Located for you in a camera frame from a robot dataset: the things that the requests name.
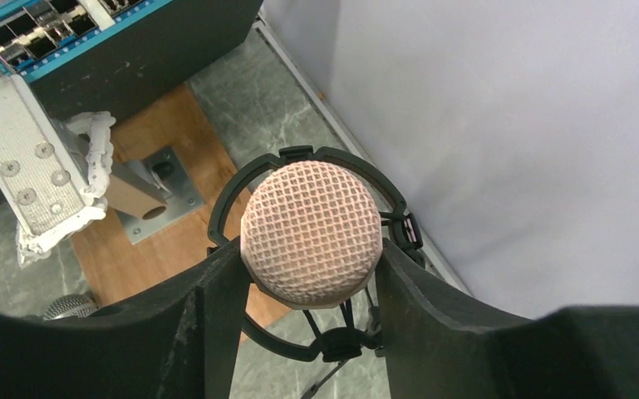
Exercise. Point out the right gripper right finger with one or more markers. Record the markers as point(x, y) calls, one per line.
point(441, 343)

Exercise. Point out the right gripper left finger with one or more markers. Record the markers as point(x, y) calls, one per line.
point(178, 339)

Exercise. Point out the shock mount tripod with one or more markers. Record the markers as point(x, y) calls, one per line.
point(339, 344)

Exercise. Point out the pink microphone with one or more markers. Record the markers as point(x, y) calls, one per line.
point(311, 235)

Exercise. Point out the wooden board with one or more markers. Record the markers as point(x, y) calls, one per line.
point(114, 267)

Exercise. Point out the metal bracket with tube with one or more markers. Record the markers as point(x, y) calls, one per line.
point(60, 176)

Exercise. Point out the blue network switch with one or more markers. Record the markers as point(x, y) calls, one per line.
point(152, 48)

